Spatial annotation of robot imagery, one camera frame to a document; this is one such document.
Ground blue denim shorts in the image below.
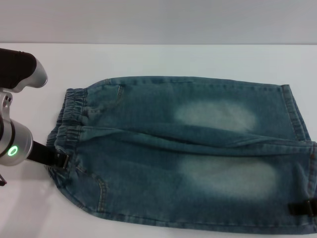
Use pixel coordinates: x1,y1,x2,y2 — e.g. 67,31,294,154
46,76,317,235

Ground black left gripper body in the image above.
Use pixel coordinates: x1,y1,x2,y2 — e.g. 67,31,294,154
26,140,60,166

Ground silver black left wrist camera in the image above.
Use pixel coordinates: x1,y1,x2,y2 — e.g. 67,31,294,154
0,48,48,119

